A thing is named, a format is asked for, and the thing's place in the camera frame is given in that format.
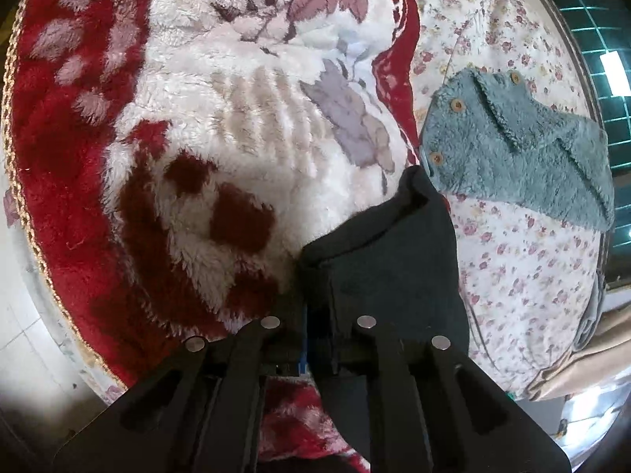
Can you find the teal window grille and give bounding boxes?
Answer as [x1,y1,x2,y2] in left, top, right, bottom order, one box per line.
[531,0,631,257]

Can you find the teal fleece garment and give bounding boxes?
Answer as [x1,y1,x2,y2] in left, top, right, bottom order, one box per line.
[421,69,615,233]

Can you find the red white plush blanket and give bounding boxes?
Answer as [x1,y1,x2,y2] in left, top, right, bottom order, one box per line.
[0,0,453,473]

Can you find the beige curtain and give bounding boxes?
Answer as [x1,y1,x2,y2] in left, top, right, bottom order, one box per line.
[526,304,630,400]

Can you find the black pants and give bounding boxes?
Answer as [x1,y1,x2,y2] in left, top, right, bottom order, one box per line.
[294,166,470,472]

